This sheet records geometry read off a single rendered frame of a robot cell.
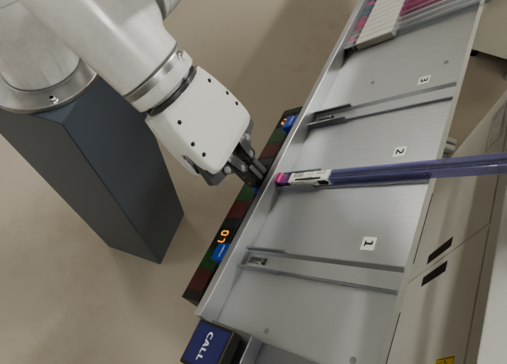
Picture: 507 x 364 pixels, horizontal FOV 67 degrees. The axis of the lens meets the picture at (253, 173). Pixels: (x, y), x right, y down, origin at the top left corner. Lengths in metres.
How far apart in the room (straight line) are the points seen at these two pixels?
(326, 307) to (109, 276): 0.98
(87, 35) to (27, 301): 1.04
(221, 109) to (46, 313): 0.98
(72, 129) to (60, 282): 0.74
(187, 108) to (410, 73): 0.27
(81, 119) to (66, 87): 0.05
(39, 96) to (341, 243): 0.50
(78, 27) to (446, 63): 0.39
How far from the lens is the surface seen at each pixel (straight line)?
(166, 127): 0.43
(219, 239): 0.54
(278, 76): 1.61
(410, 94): 0.49
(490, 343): 0.62
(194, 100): 0.44
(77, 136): 0.68
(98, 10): 0.41
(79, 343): 1.26
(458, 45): 0.53
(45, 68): 0.66
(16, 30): 0.62
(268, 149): 0.60
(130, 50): 0.41
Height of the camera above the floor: 1.16
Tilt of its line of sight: 60 degrees down
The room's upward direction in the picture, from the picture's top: straight up
